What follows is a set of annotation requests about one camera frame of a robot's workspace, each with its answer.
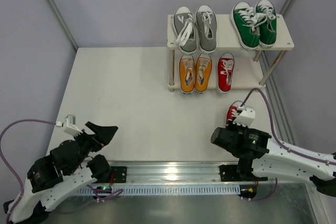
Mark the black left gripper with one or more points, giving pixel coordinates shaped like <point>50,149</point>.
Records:
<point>92,139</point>

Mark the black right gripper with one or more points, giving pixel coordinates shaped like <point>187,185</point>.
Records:
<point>237,128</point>

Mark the red sneaker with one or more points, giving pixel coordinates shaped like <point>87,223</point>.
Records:
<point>233,112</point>
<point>225,70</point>

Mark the orange sneaker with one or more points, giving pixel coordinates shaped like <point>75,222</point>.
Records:
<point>186,72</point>
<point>203,72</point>

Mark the grey sneaker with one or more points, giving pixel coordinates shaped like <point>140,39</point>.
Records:
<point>206,23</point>
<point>185,31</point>

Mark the green sneaker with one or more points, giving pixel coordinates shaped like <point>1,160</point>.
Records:
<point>245,24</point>
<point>268,23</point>

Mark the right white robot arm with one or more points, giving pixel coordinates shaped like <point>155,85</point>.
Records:
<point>260,158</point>

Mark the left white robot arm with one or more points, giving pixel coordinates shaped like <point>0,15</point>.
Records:
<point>53,178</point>

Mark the white two-tier shoe shelf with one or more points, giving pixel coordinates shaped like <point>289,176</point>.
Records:
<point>247,70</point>

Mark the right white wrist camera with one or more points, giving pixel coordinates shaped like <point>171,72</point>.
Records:
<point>245,116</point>

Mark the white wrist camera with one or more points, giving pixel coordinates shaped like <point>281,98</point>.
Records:
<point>69,125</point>
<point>245,116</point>

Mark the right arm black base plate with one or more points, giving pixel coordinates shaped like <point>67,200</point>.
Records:
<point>229,173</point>

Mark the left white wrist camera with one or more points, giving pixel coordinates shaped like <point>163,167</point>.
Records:
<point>69,125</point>

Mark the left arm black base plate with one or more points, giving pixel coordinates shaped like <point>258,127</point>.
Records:
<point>118,174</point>

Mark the aluminium mounting rail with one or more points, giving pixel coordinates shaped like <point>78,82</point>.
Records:
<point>171,171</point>

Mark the white slotted cable duct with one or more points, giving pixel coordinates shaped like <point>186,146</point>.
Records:
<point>173,190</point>

